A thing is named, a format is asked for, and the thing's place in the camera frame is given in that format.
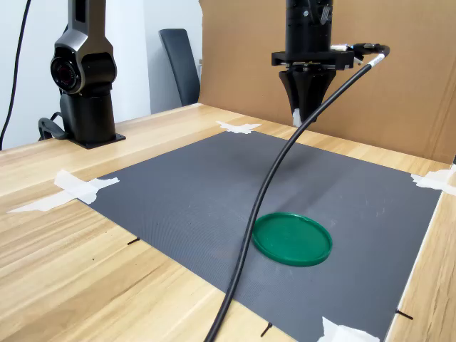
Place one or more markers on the round green lid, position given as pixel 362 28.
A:
pixel 295 238

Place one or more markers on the dark grey chair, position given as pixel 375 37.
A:
pixel 178 64

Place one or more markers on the brown cardboard partition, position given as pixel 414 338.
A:
pixel 392 89

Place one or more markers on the dark grey mat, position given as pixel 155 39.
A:
pixel 178 199

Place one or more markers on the small white plastic terminal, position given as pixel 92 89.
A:
pixel 296 117

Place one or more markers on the white tape piece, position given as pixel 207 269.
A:
pixel 78 187
pixel 432 180
pixel 335 333
pixel 240 127

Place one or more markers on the small black screw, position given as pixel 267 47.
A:
pixel 266 329
pixel 404 314
pixel 133 241

